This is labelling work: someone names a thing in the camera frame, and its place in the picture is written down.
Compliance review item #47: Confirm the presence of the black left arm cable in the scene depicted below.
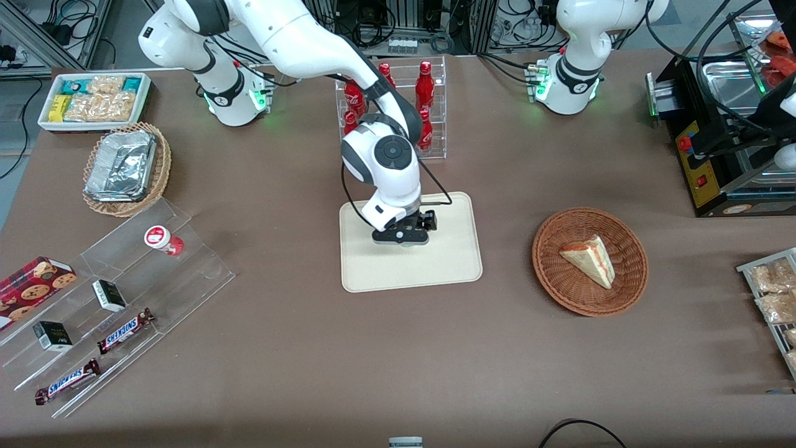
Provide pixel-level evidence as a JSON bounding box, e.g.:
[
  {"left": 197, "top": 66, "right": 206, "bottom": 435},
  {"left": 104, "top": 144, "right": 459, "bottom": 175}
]
[{"left": 644, "top": 0, "right": 775, "bottom": 134}]

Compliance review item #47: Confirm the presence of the aluminium foil tray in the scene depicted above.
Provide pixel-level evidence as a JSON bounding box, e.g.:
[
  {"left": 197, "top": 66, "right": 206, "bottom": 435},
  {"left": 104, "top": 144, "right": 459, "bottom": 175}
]
[{"left": 84, "top": 131, "right": 157, "bottom": 203}]

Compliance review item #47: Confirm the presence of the beige plastic tray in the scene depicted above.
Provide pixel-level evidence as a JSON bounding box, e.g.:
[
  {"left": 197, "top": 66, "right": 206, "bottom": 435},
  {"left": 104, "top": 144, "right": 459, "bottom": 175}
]
[{"left": 339, "top": 192, "right": 483, "bottom": 293}]

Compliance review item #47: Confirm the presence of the clear bag of snacks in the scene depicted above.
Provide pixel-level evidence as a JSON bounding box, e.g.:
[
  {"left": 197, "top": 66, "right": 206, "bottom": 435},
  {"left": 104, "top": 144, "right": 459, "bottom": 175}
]
[
  {"left": 756, "top": 291, "right": 796, "bottom": 324},
  {"left": 749, "top": 258, "right": 796, "bottom": 293}
]

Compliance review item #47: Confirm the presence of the red food pack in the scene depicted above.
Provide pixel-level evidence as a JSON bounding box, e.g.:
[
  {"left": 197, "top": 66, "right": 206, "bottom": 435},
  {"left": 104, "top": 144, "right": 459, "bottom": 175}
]
[{"left": 764, "top": 30, "right": 796, "bottom": 88}]

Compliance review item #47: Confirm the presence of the clear bag of crackers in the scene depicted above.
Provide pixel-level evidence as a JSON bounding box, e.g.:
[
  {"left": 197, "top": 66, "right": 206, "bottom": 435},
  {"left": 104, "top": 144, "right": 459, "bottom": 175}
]
[{"left": 65, "top": 76, "right": 136, "bottom": 123}]

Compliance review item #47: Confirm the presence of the small black box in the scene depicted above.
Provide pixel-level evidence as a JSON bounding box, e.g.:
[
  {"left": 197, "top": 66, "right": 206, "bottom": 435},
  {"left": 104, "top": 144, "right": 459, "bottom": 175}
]
[
  {"left": 32, "top": 321, "right": 73, "bottom": 353},
  {"left": 92, "top": 279, "right": 127, "bottom": 313}
]

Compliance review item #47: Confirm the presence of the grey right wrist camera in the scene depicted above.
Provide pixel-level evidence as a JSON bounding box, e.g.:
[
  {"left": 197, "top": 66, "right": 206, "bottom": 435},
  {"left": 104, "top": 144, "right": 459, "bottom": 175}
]
[{"left": 361, "top": 199, "right": 431, "bottom": 248}]

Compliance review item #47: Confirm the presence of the steel tray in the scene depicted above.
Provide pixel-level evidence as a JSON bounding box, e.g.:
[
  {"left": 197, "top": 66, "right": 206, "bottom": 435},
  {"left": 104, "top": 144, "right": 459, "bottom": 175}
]
[{"left": 700, "top": 59, "right": 772, "bottom": 119}]

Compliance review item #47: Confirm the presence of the oval tan wicker basket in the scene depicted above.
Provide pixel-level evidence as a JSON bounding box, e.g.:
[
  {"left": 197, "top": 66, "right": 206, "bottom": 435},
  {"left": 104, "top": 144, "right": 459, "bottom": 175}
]
[{"left": 82, "top": 122, "right": 172, "bottom": 217}]

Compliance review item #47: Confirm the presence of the wrapped triangle sandwich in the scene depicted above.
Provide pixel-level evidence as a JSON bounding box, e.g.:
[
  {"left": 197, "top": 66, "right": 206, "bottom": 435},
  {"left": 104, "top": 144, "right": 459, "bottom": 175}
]
[{"left": 558, "top": 235, "right": 616, "bottom": 290}]

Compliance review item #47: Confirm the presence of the Snickers chocolate bar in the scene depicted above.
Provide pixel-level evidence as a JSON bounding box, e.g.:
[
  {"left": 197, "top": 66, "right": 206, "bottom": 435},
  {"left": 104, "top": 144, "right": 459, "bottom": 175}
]
[
  {"left": 34, "top": 358, "right": 101, "bottom": 406},
  {"left": 96, "top": 308, "right": 156, "bottom": 355}
]

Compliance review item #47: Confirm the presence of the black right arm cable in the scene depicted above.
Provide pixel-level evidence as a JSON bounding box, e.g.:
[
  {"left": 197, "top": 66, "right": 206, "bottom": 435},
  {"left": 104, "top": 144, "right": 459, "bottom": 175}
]
[{"left": 340, "top": 156, "right": 454, "bottom": 245}]

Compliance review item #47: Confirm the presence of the aluminium frame post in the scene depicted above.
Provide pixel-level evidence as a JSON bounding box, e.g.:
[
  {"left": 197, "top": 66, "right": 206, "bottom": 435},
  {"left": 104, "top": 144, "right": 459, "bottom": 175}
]
[
  {"left": 308, "top": 0, "right": 340, "bottom": 38},
  {"left": 468, "top": 0, "right": 499, "bottom": 55}
]

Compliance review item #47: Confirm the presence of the clear acrylic stepped display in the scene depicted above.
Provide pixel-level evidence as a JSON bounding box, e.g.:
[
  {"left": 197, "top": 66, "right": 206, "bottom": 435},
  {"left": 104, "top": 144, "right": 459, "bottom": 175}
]
[{"left": 0, "top": 198, "right": 236, "bottom": 419}]

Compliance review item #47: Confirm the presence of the grey wire rack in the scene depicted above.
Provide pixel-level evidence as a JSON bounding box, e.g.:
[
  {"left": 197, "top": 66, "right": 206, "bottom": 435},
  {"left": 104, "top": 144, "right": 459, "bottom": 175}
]
[{"left": 737, "top": 248, "right": 796, "bottom": 380}]

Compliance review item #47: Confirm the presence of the white snack bin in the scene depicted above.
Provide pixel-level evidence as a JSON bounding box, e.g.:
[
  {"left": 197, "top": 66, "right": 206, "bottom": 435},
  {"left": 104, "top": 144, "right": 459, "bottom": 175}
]
[{"left": 37, "top": 72, "right": 154, "bottom": 134}]

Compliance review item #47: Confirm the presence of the clear acrylic bottle rack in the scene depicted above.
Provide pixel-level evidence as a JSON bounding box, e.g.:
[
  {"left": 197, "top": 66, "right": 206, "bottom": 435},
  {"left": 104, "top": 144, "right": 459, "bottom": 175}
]
[{"left": 335, "top": 56, "right": 447, "bottom": 164}]

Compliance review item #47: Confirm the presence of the red yogurt cup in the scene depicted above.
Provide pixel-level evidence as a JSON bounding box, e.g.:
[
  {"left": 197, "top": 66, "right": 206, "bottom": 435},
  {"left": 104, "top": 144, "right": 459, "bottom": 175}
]
[{"left": 144, "top": 225, "right": 185, "bottom": 257}]

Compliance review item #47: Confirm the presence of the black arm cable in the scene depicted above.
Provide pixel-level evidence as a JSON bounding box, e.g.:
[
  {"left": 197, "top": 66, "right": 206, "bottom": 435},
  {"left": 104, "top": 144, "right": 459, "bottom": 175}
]
[
  {"left": 644, "top": 0, "right": 775, "bottom": 134},
  {"left": 340, "top": 156, "right": 454, "bottom": 245}
]

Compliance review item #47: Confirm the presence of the black table cable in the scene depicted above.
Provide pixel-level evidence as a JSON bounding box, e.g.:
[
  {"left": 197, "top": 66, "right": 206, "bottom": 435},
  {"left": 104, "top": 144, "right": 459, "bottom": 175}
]
[{"left": 538, "top": 419, "right": 629, "bottom": 448}]

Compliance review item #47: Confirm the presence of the black sealing machine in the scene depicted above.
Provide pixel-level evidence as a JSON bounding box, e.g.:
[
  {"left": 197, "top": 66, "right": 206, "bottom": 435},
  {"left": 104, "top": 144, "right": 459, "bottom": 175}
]
[{"left": 646, "top": 55, "right": 796, "bottom": 218}]

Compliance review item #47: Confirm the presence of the round brown wicker basket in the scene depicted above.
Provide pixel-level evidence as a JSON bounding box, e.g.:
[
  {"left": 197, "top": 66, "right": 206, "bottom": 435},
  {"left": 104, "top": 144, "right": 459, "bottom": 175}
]
[{"left": 532, "top": 207, "right": 649, "bottom": 318}]

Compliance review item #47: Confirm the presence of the red tartan cookie box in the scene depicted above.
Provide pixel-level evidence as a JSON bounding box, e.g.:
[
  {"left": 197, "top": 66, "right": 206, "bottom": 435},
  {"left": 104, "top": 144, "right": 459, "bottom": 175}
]
[{"left": 0, "top": 256, "right": 78, "bottom": 330}]

